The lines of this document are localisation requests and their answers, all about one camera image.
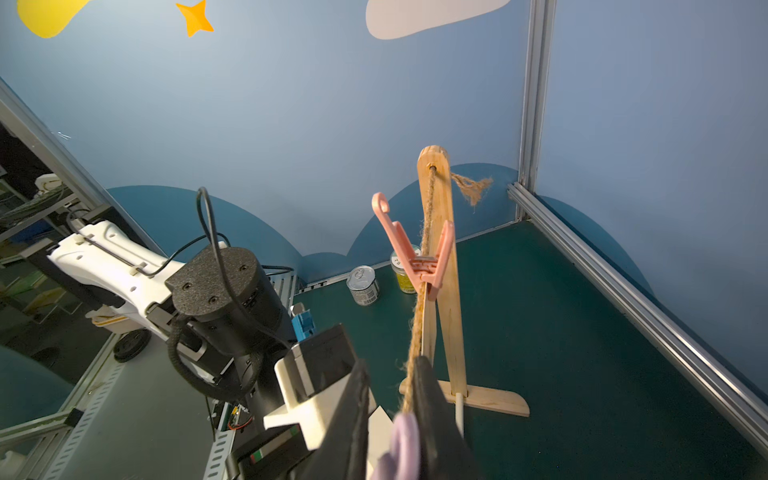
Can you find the jute string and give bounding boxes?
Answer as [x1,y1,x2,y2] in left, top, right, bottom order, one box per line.
[399,165,494,415]

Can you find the silver tin can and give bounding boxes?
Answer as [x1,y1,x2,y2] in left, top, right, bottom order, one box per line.
[346,265,379,306]

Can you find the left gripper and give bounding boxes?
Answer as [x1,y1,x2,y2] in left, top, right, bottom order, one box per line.
[230,424,311,479]

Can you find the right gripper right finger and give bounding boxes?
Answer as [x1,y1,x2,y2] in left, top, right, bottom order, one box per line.
[412,356,480,479]

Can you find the left aluminium frame post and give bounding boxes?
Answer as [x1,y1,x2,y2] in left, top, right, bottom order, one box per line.
[518,0,557,192]

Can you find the wooden clothesline stand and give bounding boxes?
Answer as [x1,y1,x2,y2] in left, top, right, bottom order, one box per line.
[400,145,530,431]

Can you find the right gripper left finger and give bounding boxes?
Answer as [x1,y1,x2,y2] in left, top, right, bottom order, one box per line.
[300,359,370,480]

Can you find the purple clothespin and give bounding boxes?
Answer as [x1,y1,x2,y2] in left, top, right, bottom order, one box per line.
[371,413,421,480]

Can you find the light pink clothespin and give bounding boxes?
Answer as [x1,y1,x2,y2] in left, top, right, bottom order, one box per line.
[371,191,456,302]

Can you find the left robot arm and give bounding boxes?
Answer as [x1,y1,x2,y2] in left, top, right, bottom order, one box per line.
[28,189,307,479]

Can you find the rear aluminium floor rail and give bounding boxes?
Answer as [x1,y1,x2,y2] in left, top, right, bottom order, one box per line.
[507,182,767,457]

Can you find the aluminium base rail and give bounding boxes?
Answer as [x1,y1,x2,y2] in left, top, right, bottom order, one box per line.
[35,269,301,480]

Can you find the white postcard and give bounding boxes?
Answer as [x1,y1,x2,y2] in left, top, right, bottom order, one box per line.
[366,406,393,479]

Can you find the yellow green tin can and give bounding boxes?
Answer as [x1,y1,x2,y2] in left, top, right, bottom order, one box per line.
[390,252,416,294]

